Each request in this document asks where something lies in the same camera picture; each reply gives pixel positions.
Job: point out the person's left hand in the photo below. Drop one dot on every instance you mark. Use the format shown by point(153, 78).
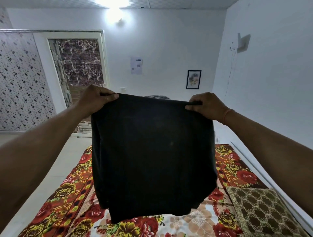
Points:
point(94, 99)

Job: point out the person's right hand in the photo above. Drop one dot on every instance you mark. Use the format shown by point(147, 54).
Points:
point(210, 106)

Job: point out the person's right thumb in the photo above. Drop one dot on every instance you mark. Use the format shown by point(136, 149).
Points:
point(192, 107)

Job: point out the person's left thumb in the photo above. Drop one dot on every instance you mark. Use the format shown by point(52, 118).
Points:
point(110, 96)

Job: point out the black garment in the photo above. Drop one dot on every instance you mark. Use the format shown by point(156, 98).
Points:
point(152, 158)

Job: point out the person's right forearm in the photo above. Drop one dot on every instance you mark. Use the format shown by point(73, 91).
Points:
point(271, 149)

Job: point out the person's left forearm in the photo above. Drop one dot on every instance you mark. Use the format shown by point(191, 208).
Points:
point(34, 156)

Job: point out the black framed picture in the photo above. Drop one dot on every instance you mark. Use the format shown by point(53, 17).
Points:
point(193, 79)

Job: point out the grey cloth bundle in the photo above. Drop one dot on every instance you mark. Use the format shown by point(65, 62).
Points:
point(157, 97)

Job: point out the orange wrist thread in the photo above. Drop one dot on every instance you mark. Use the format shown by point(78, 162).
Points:
point(227, 116)

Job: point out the white paper notice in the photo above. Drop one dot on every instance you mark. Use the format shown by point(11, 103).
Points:
point(136, 65)

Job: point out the marble patterned door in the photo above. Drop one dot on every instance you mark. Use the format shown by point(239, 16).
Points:
point(78, 70)

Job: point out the white speckled sliding panel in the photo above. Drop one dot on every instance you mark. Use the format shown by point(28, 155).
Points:
point(22, 80)

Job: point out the red floral bed sheet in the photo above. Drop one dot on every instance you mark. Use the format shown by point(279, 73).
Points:
point(80, 195)

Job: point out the brown patterned pillow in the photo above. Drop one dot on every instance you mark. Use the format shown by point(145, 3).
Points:
point(263, 211)

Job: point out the white door frame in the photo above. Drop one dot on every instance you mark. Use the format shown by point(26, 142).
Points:
point(73, 73)

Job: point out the white wall switch box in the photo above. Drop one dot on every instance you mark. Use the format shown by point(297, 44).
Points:
point(238, 42)

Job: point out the wall light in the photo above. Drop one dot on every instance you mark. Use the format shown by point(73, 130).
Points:
point(115, 15)

